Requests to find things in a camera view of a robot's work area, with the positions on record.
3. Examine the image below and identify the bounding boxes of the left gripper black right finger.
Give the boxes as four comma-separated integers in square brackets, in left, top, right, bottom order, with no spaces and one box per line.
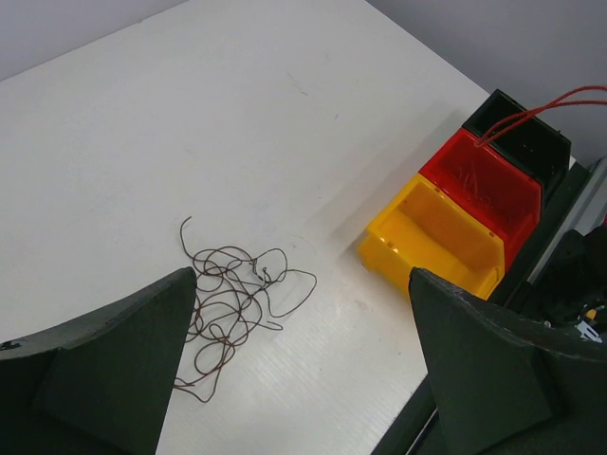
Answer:
[409,268,606,454]

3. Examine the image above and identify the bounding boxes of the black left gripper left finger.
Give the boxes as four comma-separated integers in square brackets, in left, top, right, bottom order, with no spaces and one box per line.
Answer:
[1,267,196,454]

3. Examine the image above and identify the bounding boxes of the red wire bundle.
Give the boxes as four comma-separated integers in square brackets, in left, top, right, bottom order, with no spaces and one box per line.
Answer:
[174,216,318,404]

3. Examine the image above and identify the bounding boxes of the bright red thin wire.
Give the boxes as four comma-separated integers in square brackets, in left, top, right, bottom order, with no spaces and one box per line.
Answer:
[473,84,607,148]

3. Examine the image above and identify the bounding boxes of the yellow plastic bin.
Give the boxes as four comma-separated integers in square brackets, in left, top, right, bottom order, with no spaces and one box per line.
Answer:
[359,173,506,300]

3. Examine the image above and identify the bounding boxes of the red plastic bin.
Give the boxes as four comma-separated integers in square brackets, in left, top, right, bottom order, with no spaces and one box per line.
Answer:
[419,128,542,269]

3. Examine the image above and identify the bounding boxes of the black plastic bin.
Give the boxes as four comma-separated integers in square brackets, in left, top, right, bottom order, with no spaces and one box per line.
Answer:
[463,89,571,206]

